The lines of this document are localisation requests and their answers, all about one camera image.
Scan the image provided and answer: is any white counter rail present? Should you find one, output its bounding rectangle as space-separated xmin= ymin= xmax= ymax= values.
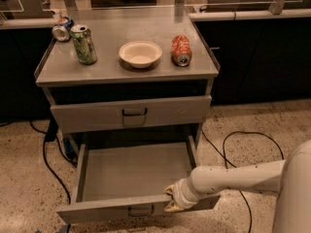
xmin=189 ymin=9 xmax=311 ymax=21

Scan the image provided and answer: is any green soda can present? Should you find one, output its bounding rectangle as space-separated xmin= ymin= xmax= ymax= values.
xmin=70 ymin=24 xmax=97 ymax=65

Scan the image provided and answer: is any grey drawer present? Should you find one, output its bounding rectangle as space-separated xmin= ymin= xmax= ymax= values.
xmin=57 ymin=136 xmax=199 ymax=224
xmin=51 ymin=96 xmax=211 ymax=133

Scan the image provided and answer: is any black cable right floor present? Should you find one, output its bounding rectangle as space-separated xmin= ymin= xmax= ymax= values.
xmin=200 ymin=129 xmax=285 ymax=233

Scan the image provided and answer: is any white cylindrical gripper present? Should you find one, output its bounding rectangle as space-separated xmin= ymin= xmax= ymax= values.
xmin=163 ymin=178 xmax=208 ymax=213

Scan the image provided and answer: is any black cable left floor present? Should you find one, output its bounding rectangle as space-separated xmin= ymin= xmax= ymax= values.
xmin=28 ymin=119 xmax=79 ymax=206

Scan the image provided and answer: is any white paper bowl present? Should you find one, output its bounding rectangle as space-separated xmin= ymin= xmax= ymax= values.
xmin=119 ymin=41 xmax=162 ymax=69

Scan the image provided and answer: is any grey metal drawer cabinet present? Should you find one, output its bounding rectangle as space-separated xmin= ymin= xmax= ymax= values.
xmin=36 ymin=7 xmax=218 ymax=147

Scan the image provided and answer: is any orange soda can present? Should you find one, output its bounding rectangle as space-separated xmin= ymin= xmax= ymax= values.
xmin=171 ymin=35 xmax=192 ymax=67

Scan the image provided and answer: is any grey top drawer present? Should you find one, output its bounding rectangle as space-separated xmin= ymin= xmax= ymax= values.
xmin=51 ymin=96 xmax=211 ymax=133

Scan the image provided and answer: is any black cable floor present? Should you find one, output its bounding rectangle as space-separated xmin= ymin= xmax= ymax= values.
xmin=200 ymin=129 xmax=285 ymax=233
xmin=28 ymin=119 xmax=79 ymax=206

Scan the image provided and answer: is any red blue soda can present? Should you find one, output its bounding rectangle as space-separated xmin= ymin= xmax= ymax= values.
xmin=52 ymin=17 xmax=74 ymax=42

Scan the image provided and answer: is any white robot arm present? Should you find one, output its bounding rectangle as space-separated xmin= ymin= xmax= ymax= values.
xmin=164 ymin=141 xmax=311 ymax=233

